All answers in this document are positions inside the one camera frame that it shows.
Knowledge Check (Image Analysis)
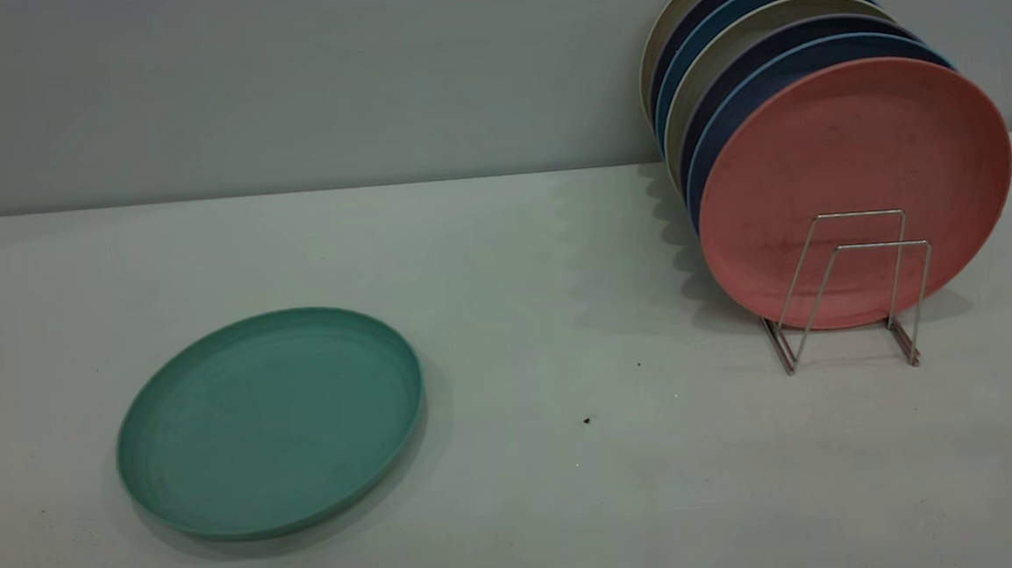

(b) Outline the beige plate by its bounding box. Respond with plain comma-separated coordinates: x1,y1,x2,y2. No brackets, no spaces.
656,0,909,193
635,0,853,127

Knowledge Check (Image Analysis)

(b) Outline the pink plate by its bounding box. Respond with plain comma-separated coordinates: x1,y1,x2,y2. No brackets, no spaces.
689,50,1012,337

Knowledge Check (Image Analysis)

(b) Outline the teal blue plate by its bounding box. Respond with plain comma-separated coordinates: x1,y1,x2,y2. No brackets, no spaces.
649,0,886,149

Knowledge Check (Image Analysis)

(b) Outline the green plate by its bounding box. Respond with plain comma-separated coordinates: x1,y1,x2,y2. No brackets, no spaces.
108,301,434,549

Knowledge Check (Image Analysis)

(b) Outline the metal wire plate rack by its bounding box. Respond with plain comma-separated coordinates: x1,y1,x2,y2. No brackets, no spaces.
755,207,940,377

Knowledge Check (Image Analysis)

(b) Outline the dark purple plate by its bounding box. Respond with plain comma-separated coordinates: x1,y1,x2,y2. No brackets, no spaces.
671,11,933,201
644,0,859,124

